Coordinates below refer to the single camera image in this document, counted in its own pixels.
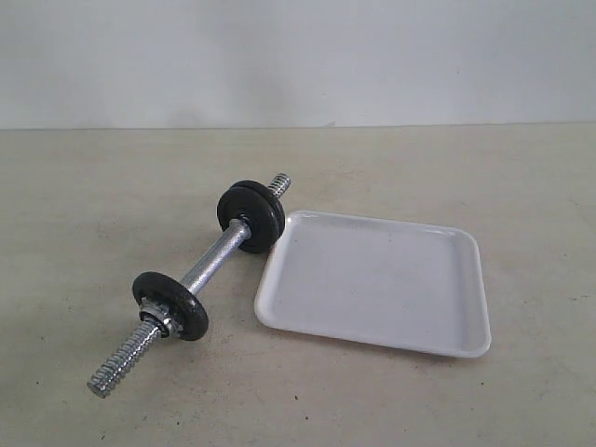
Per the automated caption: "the chrome threaded dumbbell bar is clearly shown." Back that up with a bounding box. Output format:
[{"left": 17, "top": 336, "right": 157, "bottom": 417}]
[{"left": 88, "top": 172, "right": 291, "bottom": 399}]

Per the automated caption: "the white rectangular tray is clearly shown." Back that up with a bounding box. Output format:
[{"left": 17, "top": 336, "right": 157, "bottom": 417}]
[{"left": 254, "top": 210, "right": 492, "bottom": 359}]

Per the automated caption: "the silver metal hex nut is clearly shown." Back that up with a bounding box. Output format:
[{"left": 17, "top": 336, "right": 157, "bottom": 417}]
[{"left": 139, "top": 301, "right": 183, "bottom": 338}]

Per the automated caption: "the black metal washer disc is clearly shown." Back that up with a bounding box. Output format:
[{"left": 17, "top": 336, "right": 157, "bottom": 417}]
[{"left": 216, "top": 183, "right": 280, "bottom": 255}]

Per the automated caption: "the black weight plate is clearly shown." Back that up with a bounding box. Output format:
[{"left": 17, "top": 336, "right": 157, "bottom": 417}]
[
  {"left": 230, "top": 179, "right": 287, "bottom": 246},
  {"left": 131, "top": 271, "right": 210, "bottom": 341}
]

